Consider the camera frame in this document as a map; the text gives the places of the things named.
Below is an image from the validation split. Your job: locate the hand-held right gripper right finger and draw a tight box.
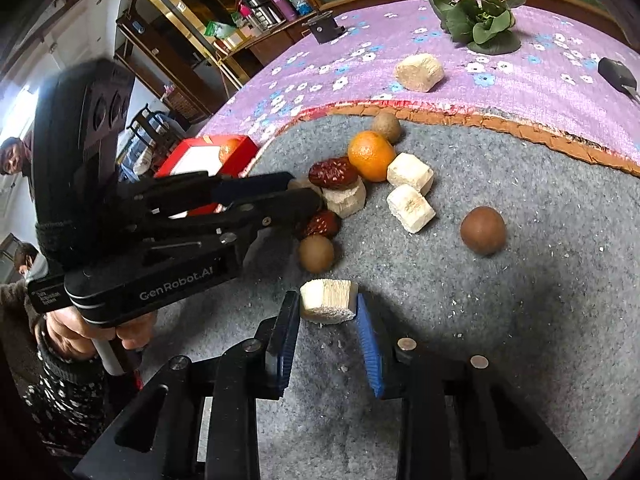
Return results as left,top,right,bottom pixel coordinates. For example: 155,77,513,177
354,292,588,480

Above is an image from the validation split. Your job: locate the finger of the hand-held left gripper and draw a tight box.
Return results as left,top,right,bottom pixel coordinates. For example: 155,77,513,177
119,170,297,217
149,188,324,267

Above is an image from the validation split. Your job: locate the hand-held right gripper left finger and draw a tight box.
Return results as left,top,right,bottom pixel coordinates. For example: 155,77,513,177
74,290,302,480

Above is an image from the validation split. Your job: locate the red date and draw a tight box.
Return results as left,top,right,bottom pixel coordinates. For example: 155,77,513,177
308,157,359,190
299,210,343,240

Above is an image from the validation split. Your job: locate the brown longan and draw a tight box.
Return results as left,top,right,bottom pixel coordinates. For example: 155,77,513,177
460,206,507,256
298,235,335,273
371,111,404,144

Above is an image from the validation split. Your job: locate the red-rimmed white tray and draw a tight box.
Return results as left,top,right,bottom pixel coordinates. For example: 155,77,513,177
155,135,260,216

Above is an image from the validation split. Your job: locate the beige freeze-dried chunk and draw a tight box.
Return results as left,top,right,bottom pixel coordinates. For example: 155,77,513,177
299,279,359,325
321,176,367,219
386,184,436,234
394,53,445,93
386,153,435,196

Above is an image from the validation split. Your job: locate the orange mandarin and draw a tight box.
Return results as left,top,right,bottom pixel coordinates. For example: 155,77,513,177
347,131,397,182

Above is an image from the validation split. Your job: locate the person's left forearm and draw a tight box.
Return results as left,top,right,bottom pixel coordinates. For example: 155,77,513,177
22,340,143,461

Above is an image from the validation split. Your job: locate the person's left hand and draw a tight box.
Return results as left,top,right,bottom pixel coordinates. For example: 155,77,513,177
46,306,157,362

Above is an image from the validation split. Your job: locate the dark metal chair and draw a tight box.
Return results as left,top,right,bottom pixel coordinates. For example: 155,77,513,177
122,105,173,171

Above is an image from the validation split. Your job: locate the wicker basket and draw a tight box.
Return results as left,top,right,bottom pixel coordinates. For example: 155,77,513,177
167,85,202,120

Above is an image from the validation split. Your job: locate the brown wooden cabinet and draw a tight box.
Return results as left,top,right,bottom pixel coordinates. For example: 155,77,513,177
215,5,351,96

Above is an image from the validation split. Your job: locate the green packet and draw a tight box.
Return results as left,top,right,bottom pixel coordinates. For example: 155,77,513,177
205,20,237,42

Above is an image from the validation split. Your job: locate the grey felt mat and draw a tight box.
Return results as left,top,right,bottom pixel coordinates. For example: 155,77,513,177
140,112,640,480

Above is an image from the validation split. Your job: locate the black cup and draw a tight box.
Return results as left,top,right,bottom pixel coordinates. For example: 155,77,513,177
301,10,348,45

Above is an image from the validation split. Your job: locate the black steel thermos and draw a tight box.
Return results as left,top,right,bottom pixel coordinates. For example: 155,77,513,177
244,0,282,29

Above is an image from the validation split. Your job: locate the green leafy vegetable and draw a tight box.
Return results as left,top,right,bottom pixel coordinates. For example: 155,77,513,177
427,0,527,56

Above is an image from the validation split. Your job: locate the black car key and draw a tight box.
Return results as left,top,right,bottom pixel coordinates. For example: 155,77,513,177
597,57,640,103

